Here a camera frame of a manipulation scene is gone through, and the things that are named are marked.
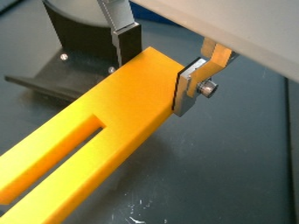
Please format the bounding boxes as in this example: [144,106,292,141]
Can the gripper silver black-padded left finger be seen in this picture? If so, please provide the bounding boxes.
[98,0,143,66]

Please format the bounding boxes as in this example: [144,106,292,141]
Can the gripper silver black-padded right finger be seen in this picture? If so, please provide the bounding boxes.
[172,38,239,116]

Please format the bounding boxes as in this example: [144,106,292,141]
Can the yellow double-square forked block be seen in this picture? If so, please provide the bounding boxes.
[0,47,183,224]

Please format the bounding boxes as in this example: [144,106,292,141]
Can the black curved holder stand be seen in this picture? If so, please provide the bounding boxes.
[4,0,118,102]

